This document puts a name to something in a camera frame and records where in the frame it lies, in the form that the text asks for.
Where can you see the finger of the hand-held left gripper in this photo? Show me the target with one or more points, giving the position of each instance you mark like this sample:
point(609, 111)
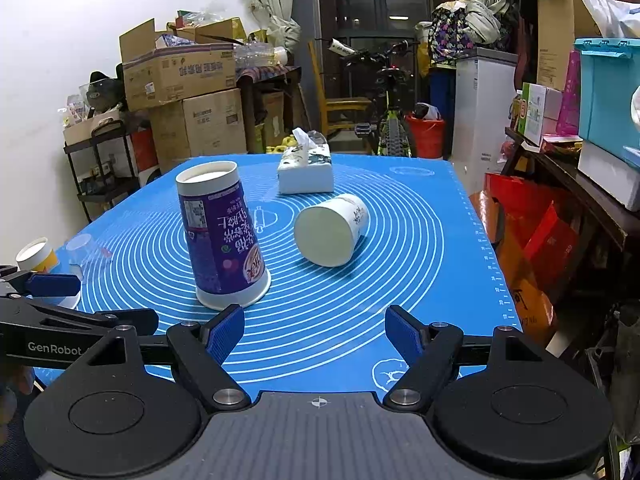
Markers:
point(127, 319)
point(52, 285)

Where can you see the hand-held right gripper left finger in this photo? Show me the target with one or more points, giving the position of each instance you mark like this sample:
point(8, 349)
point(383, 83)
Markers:
point(226, 332)

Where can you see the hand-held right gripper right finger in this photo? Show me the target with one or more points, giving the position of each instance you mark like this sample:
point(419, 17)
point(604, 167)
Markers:
point(401, 332)

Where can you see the white paper cup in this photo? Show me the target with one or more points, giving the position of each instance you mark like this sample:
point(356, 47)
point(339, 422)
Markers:
point(322, 232)

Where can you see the small yellow white cup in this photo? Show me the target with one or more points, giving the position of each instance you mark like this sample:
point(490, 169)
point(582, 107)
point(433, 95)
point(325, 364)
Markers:
point(37, 256)

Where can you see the clear plastic cup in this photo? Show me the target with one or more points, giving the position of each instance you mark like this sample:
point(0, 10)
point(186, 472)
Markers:
point(80, 247)

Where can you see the purple paper cup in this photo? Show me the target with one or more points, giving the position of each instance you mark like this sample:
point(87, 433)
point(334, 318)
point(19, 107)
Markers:
point(220, 240)

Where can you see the blue silicone baking mat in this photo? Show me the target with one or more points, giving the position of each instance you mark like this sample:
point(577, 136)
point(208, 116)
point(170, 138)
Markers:
point(350, 300)

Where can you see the black shelf cart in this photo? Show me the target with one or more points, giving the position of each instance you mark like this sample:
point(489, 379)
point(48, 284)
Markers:
point(102, 195)

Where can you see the orange paper bag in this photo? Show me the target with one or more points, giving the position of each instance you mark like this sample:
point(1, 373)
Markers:
point(527, 305)

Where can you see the small cardboard box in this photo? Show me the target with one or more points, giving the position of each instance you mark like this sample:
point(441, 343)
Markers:
point(85, 130)

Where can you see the red box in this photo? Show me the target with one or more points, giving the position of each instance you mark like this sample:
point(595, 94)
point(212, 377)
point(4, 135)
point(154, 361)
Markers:
point(145, 152)

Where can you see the red paper bag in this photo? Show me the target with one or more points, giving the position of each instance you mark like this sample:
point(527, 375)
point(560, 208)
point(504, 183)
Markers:
point(530, 220)

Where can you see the white tissue pack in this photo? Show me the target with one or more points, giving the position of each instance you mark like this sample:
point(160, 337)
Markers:
point(306, 172)

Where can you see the red bucket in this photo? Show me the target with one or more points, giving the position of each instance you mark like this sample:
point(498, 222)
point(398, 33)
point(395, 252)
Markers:
point(427, 135)

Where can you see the black green bicycle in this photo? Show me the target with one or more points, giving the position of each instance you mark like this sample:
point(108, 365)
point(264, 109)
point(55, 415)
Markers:
point(392, 130)

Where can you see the brown cardboard box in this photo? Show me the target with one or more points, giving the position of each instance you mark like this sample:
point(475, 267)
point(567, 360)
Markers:
point(210, 125)

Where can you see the white chest freezer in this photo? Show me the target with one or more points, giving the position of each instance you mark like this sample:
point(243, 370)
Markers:
point(482, 125)

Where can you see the dark wooden shelf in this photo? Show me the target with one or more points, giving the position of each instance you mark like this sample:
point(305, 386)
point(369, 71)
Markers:
point(575, 190)

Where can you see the wooden chair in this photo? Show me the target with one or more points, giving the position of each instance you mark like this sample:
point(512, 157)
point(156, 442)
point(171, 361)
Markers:
point(342, 107)

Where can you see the large open cardboard box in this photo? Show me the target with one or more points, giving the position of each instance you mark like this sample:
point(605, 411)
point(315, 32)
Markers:
point(175, 77)

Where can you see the green white box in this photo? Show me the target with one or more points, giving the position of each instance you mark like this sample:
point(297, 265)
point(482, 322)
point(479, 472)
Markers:
point(537, 115)

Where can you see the cloth covered side table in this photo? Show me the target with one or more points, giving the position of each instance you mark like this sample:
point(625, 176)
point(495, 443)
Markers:
point(265, 77)

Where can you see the white storage box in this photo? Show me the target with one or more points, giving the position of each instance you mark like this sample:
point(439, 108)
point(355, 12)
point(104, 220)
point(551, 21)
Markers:
point(607, 175)

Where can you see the pile of clear plastic bottles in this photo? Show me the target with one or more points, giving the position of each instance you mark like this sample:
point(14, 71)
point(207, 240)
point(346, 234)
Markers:
point(260, 53)

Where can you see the pink box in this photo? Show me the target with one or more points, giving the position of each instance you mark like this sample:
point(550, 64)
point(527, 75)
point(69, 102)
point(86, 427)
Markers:
point(570, 95)

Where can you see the floral cloth bag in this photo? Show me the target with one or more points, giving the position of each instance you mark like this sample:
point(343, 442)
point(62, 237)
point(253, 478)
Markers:
point(450, 35)

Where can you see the yellow open cardboard box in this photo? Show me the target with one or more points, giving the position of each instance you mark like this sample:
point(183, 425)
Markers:
point(220, 30)

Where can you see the grey refrigerator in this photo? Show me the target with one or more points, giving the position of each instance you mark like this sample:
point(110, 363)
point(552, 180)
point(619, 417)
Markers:
point(312, 35)

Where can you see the teal storage box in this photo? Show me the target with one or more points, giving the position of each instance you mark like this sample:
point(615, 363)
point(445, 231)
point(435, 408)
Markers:
point(607, 95)

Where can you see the tall cardboard box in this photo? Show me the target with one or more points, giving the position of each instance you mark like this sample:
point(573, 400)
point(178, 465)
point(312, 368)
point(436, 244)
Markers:
point(555, 35)

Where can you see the pale patterned curtain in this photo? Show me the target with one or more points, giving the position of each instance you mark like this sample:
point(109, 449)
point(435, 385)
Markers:
point(487, 5)
point(272, 0)

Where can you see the white plastic bag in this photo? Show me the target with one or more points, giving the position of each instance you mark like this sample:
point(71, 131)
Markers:
point(607, 10)

